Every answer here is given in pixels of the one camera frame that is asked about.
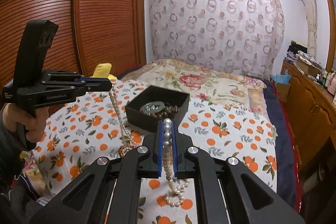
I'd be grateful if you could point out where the green jade bangle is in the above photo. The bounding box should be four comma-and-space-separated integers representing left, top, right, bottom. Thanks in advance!
139, 101, 165, 114

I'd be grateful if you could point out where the red cord bead bracelet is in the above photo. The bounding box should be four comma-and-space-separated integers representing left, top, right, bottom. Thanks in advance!
118, 144, 137, 158

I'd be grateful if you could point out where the white pearl necklace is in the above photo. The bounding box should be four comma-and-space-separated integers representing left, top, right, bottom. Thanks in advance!
108, 86, 193, 208

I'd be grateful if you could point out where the black jewelry box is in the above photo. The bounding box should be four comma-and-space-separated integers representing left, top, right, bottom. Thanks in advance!
125, 85, 190, 132

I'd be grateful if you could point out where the person's left hand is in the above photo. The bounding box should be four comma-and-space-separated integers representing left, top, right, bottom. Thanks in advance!
2, 103, 49, 143

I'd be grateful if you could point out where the yellow plush toy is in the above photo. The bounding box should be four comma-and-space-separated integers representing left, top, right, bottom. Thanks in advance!
92, 63, 117, 81

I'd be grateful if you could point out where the navy bed sheet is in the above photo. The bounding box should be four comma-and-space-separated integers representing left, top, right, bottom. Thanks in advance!
263, 80, 297, 207

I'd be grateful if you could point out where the brown louvered wardrobe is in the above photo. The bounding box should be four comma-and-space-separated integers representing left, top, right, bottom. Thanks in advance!
1, 0, 146, 85

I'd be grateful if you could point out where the floral bed quilt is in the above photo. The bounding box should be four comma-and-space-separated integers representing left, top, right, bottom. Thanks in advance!
121, 59, 267, 116

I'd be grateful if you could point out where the wooden sideboard cabinet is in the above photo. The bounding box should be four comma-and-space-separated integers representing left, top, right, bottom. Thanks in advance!
281, 61, 335, 168

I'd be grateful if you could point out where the blue gift bag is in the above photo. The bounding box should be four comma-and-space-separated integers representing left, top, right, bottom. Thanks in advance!
271, 70, 292, 85

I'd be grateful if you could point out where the pink thermos jug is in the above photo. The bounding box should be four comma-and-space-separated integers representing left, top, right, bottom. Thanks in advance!
327, 72, 336, 96

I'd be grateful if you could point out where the pink circle pattern curtain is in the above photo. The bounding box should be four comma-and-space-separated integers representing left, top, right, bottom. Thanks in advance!
149, 0, 285, 79

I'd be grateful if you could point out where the stack of folded clothes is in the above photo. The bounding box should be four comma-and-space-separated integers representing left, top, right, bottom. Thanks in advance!
285, 40, 307, 62

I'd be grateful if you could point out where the tied beige side curtain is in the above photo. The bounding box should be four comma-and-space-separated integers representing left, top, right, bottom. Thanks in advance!
303, 0, 317, 58

